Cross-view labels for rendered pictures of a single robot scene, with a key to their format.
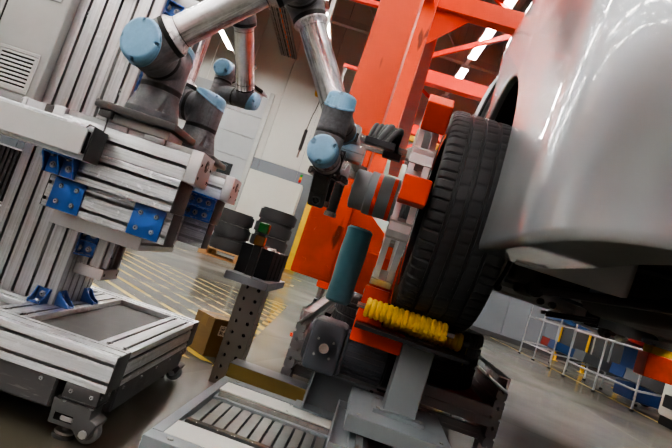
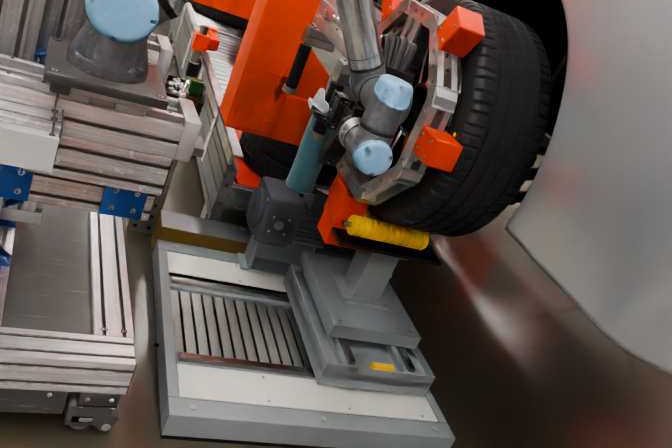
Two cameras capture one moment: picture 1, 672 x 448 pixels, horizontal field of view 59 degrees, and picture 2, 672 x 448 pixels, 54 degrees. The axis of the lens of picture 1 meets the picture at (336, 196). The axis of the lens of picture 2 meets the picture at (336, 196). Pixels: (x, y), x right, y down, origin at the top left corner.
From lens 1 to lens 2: 103 cm
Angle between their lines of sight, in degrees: 40
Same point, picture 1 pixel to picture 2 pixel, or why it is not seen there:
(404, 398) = (372, 285)
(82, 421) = (104, 417)
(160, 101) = (132, 56)
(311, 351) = (266, 229)
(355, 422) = (340, 330)
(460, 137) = (489, 78)
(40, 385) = (50, 400)
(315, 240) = (255, 93)
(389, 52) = not seen: outside the picture
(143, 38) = (131, 12)
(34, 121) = not seen: outside the picture
